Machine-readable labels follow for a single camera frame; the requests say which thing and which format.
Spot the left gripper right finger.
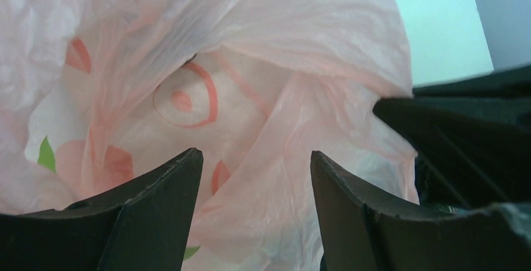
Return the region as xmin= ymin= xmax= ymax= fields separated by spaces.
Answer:
xmin=311 ymin=151 xmax=530 ymax=270

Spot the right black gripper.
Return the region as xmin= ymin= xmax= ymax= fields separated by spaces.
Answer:
xmin=373 ymin=64 xmax=530 ymax=209

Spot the pink plastic bag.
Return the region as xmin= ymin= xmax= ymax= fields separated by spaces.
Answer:
xmin=1 ymin=0 xmax=419 ymax=270

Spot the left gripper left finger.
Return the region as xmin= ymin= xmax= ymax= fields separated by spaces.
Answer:
xmin=1 ymin=148 xmax=204 ymax=271

